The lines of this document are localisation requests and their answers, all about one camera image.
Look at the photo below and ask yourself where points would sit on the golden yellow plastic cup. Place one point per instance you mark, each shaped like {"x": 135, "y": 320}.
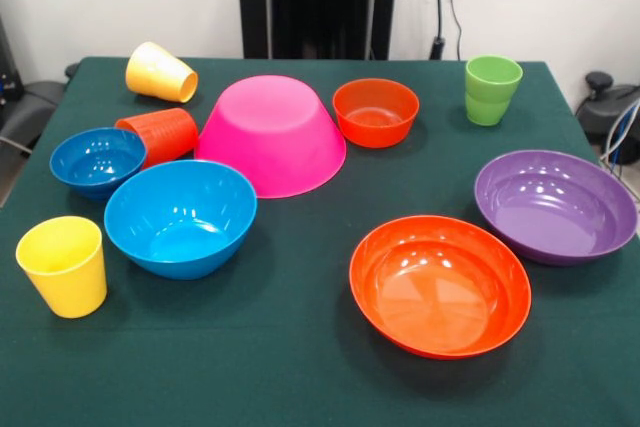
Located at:
{"x": 155, "y": 72}

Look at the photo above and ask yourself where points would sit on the dark green tablecloth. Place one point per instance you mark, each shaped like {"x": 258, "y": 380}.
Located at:
{"x": 350, "y": 372}

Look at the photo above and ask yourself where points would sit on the purple plastic bowl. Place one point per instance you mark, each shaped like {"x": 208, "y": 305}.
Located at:
{"x": 555, "y": 207}

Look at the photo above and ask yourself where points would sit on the large shallow orange bowl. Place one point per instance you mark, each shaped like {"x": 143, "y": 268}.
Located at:
{"x": 440, "y": 292}

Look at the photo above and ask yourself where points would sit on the small orange bowl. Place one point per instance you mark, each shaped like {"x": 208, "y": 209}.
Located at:
{"x": 375, "y": 129}

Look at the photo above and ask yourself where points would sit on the light blue plastic bowl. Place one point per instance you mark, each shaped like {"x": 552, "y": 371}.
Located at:
{"x": 180, "y": 227}

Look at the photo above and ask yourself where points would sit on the green plastic cup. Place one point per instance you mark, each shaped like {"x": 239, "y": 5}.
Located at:
{"x": 492, "y": 97}

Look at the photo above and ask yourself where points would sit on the small dark blue bowl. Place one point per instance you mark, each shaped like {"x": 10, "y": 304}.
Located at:
{"x": 97, "y": 164}

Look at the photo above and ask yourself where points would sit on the red-orange plastic cup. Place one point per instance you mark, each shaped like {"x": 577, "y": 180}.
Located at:
{"x": 165, "y": 134}

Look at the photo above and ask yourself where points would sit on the pink plastic bowl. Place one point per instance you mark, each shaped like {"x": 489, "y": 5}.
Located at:
{"x": 272, "y": 147}

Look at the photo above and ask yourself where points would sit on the lemon yellow plastic cup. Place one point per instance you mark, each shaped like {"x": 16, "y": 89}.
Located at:
{"x": 65, "y": 277}

